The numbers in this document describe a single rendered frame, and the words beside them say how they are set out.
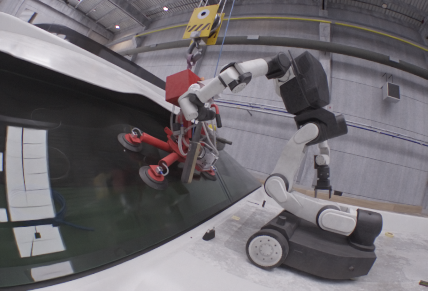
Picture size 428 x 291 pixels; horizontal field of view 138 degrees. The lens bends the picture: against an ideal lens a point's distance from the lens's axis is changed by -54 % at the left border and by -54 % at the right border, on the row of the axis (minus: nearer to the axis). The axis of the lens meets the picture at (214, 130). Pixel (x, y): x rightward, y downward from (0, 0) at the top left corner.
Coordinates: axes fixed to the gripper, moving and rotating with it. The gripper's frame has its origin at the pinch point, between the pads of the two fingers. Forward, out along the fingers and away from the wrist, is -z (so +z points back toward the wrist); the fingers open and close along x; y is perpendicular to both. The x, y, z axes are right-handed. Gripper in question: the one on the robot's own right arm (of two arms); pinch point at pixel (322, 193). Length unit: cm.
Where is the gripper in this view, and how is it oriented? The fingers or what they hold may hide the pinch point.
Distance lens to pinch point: 128.2
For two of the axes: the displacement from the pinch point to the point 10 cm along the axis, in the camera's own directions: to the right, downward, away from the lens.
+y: -8.3, -0.9, -5.4
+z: 0.0, -9.9, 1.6
